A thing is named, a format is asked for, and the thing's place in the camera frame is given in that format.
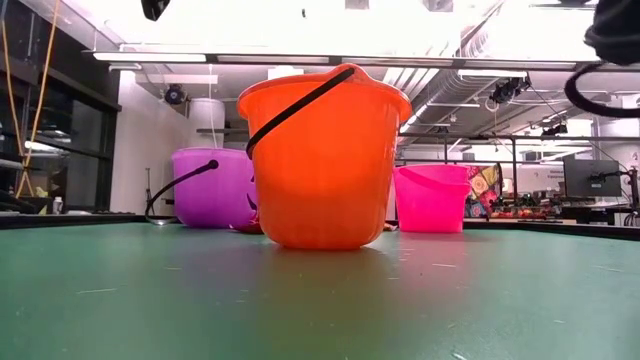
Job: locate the purple jack-o-lantern bucket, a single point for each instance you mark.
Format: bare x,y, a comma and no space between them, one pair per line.
210,190

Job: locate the orange yellow candy packet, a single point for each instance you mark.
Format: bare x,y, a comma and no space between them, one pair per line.
390,227

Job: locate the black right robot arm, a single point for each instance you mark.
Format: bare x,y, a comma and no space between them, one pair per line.
617,30

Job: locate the orange plastic halloween bucket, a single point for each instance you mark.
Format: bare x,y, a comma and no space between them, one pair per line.
325,175

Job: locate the pink plastic halloween bucket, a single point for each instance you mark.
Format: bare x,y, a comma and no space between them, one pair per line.
430,205

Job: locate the round black ceiling fixture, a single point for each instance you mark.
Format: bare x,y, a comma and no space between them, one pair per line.
175,95

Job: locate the white round column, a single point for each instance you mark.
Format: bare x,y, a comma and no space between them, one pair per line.
205,122

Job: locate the small white bottle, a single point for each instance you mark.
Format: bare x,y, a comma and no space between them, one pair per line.
57,206

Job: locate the green table mat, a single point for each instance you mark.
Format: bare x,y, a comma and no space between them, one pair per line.
150,300

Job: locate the colourful patterned cloth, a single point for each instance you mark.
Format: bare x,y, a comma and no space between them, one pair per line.
482,187

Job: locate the black pipe railing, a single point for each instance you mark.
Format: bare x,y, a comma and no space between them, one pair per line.
514,165

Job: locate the black computer monitor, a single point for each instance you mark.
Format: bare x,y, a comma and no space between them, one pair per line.
590,175

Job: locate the overhead frame crossbar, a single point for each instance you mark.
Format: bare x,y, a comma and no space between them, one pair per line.
400,61

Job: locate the black ceiling camera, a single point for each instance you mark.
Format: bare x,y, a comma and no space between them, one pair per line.
507,90

